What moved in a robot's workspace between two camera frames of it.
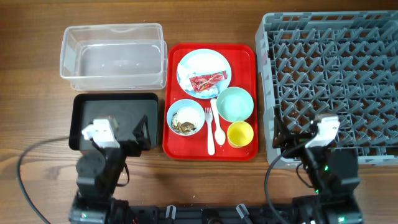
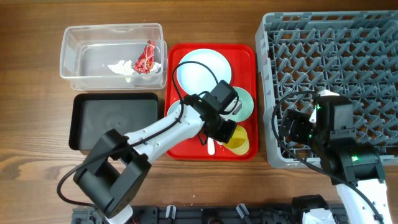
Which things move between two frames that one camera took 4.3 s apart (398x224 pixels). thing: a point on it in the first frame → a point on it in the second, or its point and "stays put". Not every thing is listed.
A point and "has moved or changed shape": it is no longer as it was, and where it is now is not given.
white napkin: x=196 y=70 → x=125 y=68
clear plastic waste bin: x=114 y=56 stays put
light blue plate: x=203 y=73 stays put
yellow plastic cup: x=240 y=134 has moved or changed shape
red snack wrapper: x=203 y=83 → x=145 y=62
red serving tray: x=211 y=102 stays put
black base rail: x=259 y=214 stays put
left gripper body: x=127 y=147 → x=222 y=130
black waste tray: x=128 y=109 stays put
